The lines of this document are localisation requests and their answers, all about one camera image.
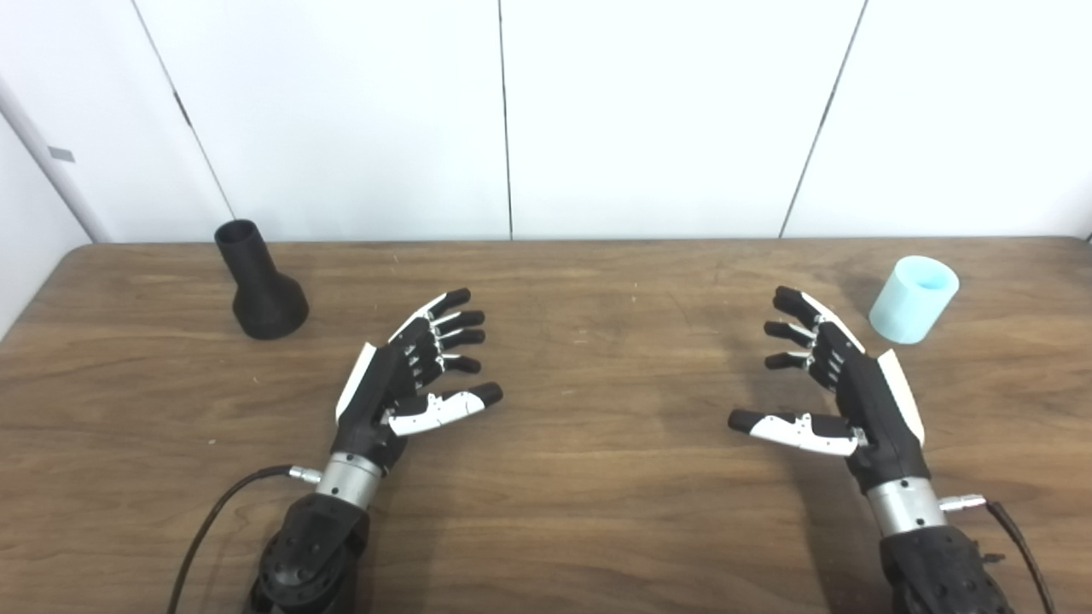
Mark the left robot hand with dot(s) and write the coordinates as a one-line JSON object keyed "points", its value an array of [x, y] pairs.
{"points": [[380, 396]]}

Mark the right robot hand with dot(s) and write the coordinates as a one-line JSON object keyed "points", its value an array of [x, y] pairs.
{"points": [[870, 401]]}

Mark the black flared nozzle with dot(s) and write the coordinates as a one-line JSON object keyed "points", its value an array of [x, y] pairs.
{"points": [[266, 303]]}

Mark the small grey wall label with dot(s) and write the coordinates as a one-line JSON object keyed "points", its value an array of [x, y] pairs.
{"points": [[60, 154]]}

